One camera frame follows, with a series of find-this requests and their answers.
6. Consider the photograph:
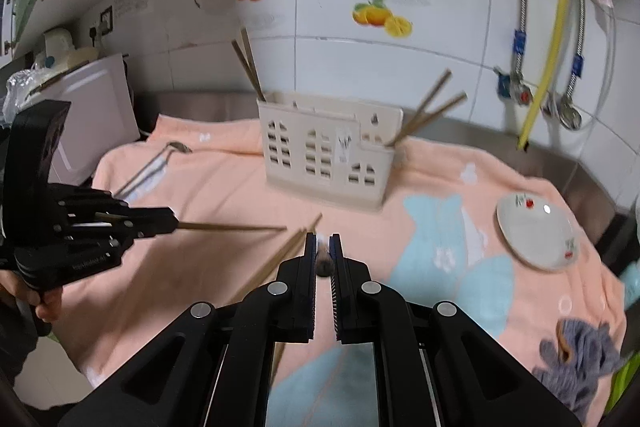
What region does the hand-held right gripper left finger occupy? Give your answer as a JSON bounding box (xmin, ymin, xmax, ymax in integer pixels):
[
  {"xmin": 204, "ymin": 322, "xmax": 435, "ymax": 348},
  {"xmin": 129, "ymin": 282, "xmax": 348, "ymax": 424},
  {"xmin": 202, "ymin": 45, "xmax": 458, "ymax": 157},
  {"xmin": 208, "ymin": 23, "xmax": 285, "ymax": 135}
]
[{"xmin": 57, "ymin": 232, "xmax": 318, "ymax": 427}]

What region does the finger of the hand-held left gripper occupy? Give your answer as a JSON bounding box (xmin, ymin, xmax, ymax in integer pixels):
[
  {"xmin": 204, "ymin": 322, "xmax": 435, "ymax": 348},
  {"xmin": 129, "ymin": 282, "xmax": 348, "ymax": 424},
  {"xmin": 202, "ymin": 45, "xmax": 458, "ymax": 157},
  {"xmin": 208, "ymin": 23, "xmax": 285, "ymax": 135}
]
[
  {"xmin": 52, "ymin": 219, "xmax": 177, "ymax": 259},
  {"xmin": 52, "ymin": 186, "xmax": 180, "ymax": 228}
]

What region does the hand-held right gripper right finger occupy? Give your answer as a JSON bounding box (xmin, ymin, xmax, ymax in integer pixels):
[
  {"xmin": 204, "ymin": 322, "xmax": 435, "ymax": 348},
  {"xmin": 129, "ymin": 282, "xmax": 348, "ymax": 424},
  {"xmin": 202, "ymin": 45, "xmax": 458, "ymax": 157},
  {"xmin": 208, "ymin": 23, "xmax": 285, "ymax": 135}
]
[{"xmin": 329, "ymin": 233, "xmax": 584, "ymax": 427}]

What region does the brown wooden chopstick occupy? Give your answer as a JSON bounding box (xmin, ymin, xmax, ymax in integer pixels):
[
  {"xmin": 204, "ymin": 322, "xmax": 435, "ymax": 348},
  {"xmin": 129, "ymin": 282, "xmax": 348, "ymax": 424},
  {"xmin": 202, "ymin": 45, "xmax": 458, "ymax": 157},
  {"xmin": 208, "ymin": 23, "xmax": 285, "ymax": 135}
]
[
  {"xmin": 231, "ymin": 39, "xmax": 266, "ymax": 102},
  {"xmin": 240, "ymin": 28, "xmax": 267, "ymax": 102},
  {"xmin": 386, "ymin": 93, "xmax": 468, "ymax": 146},
  {"xmin": 92, "ymin": 212, "xmax": 289, "ymax": 234},
  {"xmin": 315, "ymin": 233, "xmax": 335, "ymax": 279},
  {"xmin": 399, "ymin": 68, "xmax": 452, "ymax": 142}
]

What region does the cream plastic utensil holder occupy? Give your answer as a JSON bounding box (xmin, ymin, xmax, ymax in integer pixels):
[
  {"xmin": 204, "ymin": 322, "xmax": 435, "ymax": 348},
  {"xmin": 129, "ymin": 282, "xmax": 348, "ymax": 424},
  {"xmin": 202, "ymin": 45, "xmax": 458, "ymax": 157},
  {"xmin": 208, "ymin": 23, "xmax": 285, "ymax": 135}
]
[{"xmin": 257, "ymin": 91, "xmax": 405, "ymax": 212}]

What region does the person's left hand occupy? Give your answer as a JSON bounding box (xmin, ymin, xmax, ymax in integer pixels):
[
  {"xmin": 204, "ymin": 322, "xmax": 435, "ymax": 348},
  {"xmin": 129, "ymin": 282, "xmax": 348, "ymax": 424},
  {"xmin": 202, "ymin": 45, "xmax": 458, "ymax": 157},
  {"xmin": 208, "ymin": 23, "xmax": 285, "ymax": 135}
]
[{"xmin": 0, "ymin": 269, "xmax": 64, "ymax": 338}]

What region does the clear plastic bag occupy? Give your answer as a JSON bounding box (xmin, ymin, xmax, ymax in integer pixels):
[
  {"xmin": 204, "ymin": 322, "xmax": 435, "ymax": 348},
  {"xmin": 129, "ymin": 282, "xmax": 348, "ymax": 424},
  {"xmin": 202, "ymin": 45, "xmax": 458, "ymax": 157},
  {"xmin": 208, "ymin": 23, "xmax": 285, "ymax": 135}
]
[{"xmin": 4, "ymin": 66, "xmax": 51, "ymax": 120}]

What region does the pink printed towel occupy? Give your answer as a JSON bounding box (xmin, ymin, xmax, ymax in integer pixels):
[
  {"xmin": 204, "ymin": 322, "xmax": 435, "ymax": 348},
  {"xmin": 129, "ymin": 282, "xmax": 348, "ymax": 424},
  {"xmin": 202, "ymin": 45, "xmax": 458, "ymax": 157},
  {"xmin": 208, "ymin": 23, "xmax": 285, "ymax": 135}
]
[{"xmin": 65, "ymin": 113, "xmax": 628, "ymax": 427}]

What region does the white microwave oven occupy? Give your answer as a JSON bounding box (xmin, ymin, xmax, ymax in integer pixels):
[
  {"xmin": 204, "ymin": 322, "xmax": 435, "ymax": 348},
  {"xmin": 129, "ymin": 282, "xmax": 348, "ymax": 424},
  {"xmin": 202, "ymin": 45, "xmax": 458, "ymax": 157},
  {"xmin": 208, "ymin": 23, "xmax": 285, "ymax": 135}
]
[{"xmin": 42, "ymin": 54, "xmax": 141, "ymax": 188}]

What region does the metal ladle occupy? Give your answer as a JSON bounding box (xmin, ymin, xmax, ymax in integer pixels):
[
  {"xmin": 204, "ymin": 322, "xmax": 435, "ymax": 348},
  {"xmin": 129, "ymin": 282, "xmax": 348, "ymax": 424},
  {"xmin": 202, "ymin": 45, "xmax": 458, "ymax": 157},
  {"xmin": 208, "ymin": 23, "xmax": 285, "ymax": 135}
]
[{"xmin": 112, "ymin": 141, "xmax": 193, "ymax": 202}]

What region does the white kettle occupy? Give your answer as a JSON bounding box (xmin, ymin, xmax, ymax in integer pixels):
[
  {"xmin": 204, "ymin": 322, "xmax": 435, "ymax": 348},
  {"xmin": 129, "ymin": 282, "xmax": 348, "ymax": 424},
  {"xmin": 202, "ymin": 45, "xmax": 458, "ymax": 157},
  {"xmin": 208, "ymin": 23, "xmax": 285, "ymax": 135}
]
[{"xmin": 44, "ymin": 28, "xmax": 76, "ymax": 58}]

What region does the white flower print plate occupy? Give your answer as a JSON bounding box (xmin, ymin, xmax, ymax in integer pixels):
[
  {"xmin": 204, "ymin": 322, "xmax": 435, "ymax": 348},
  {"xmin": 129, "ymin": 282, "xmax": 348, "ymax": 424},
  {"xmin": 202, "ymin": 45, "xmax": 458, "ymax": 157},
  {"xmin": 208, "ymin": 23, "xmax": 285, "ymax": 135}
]
[{"xmin": 495, "ymin": 193, "xmax": 583, "ymax": 272}]

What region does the grey knitted cloth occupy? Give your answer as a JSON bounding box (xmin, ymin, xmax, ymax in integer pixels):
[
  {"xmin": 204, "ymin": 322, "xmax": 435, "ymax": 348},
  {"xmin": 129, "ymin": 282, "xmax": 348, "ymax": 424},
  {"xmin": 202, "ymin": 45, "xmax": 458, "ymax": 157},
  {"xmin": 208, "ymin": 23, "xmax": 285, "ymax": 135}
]
[{"xmin": 532, "ymin": 318, "xmax": 628, "ymax": 418}]

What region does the metal valve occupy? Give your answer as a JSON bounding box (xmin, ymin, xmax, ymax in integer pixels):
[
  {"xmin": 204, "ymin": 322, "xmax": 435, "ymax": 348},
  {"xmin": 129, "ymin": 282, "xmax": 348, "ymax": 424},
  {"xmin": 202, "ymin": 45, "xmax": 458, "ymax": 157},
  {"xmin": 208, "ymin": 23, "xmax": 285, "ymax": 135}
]
[{"xmin": 545, "ymin": 89, "xmax": 583, "ymax": 130}]

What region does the green plastic basket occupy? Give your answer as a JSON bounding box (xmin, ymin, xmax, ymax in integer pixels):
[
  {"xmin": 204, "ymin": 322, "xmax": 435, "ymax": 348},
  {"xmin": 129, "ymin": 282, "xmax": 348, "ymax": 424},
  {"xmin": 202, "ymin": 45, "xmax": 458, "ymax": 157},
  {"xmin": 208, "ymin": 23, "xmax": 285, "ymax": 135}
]
[{"xmin": 607, "ymin": 352, "xmax": 638, "ymax": 415}]

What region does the red handled valve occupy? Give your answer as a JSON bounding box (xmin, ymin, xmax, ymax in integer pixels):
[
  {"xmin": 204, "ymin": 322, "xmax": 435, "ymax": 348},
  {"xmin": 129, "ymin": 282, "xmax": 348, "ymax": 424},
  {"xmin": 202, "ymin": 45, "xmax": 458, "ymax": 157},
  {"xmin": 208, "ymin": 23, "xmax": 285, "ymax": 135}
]
[{"xmin": 492, "ymin": 66, "xmax": 533, "ymax": 105}]

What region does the thin grey hose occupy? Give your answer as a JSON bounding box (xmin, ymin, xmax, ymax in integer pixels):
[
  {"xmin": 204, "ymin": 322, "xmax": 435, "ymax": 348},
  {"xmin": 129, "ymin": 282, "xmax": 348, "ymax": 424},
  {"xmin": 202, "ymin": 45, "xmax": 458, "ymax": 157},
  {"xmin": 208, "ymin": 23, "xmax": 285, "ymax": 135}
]
[{"xmin": 550, "ymin": 0, "xmax": 621, "ymax": 122}]

